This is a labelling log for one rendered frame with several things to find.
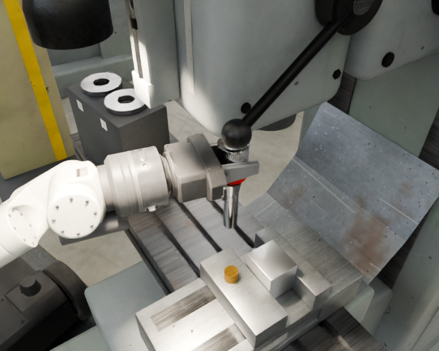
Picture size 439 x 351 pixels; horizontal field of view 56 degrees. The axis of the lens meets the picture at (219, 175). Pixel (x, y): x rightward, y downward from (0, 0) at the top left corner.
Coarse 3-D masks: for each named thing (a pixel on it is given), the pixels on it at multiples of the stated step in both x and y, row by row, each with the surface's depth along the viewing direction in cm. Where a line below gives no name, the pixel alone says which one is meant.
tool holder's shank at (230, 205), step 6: (228, 186) 64; (234, 186) 64; (228, 192) 65; (234, 192) 65; (228, 198) 66; (234, 198) 66; (228, 204) 67; (234, 204) 67; (228, 210) 68; (234, 210) 68; (228, 216) 68; (234, 216) 69; (228, 222) 69; (234, 222) 70
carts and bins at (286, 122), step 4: (288, 116) 270; (292, 116) 273; (280, 120) 269; (284, 120) 270; (288, 120) 273; (292, 120) 276; (272, 124) 270; (276, 124) 270; (280, 124) 271; (284, 124) 272; (288, 124) 275; (264, 128) 272; (268, 128) 272; (272, 128) 272; (276, 128) 272; (280, 128) 273; (284, 128) 275
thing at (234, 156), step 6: (222, 150) 59; (228, 150) 58; (234, 150) 58; (240, 150) 58; (246, 150) 59; (222, 156) 59; (228, 156) 59; (234, 156) 59; (240, 156) 59; (246, 156) 60; (222, 162) 60; (228, 162) 59; (234, 162) 59
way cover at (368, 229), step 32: (320, 128) 94; (352, 128) 88; (320, 160) 94; (352, 160) 88; (384, 160) 83; (416, 160) 78; (288, 192) 98; (320, 192) 93; (352, 192) 88; (384, 192) 83; (416, 192) 78; (288, 224) 94; (320, 224) 91; (352, 224) 87; (384, 224) 83; (416, 224) 78; (352, 256) 85; (384, 256) 81
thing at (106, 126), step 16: (96, 80) 93; (112, 80) 92; (80, 96) 90; (96, 96) 89; (112, 96) 87; (128, 96) 88; (80, 112) 93; (96, 112) 86; (112, 112) 84; (128, 112) 83; (144, 112) 85; (160, 112) 87; (80, 128) 98; (96, 128) 90; (112, 128) 83; (128, 128) 83; (144, 128) 86; (160, 128) 89; (96, 144) 95; (112, 144) 87; (128, 144) 85; (144, 144) 88; (160, 144) 91; (96, 160) 100
